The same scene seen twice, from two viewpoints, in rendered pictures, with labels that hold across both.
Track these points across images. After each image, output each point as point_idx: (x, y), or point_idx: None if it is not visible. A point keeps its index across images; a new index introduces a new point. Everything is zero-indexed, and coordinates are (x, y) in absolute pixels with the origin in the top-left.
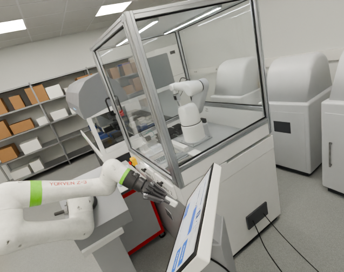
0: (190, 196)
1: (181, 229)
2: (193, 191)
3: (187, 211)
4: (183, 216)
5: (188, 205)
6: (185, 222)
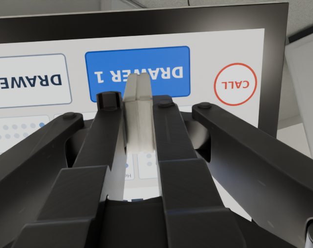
0: (264, 66)
1: (5, 93)
2: (276, 95)
3: None
4: (128, 34)
5: (176, 76)
6: (28, 127)
